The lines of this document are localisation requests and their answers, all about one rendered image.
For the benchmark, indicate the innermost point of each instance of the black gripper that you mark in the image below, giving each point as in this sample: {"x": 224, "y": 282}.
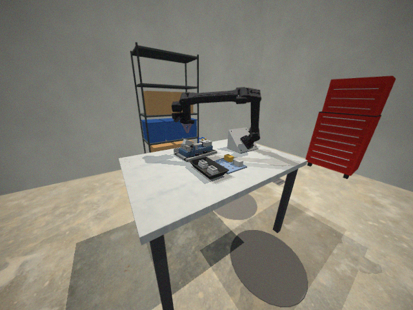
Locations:
{"x": 187, "y": 123}

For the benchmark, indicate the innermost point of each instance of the yellow rectangular block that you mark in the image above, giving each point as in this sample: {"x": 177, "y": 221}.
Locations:
{"x": 228, "y": 157}

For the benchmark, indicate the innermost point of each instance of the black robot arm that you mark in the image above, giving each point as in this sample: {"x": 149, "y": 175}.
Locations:
{"x": 246, "y": 95}

